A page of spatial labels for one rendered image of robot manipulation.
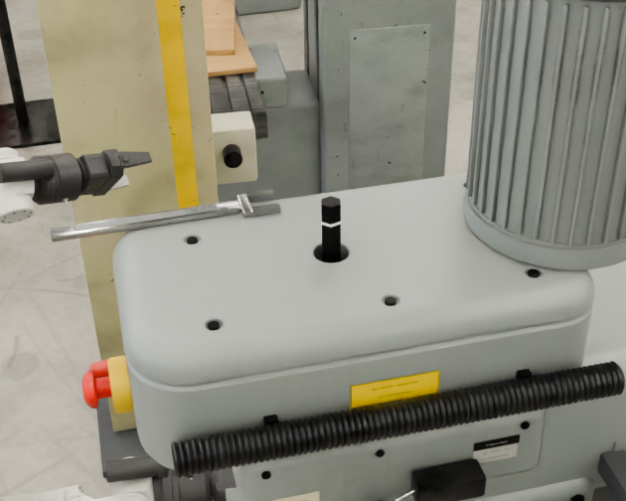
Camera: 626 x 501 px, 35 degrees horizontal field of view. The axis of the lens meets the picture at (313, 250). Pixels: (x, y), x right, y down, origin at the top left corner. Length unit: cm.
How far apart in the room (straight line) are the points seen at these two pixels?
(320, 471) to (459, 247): 27
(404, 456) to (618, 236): 31
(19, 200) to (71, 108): 105
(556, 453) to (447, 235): 29
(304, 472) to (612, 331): 38
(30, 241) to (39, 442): 126
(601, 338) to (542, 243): 19
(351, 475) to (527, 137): 39
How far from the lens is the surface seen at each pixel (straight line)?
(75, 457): 352
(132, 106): 283
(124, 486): 166
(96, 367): 120
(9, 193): 180
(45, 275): 435
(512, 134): 96
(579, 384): 103
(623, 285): 124
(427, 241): 105
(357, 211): 109
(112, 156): 186
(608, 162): 97
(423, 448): 108
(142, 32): 274
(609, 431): 119
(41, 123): 551
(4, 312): 420
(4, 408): 376
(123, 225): 108
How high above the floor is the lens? 248
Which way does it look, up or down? 35 degrees down
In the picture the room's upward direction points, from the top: 1 degrees counter-clockwise
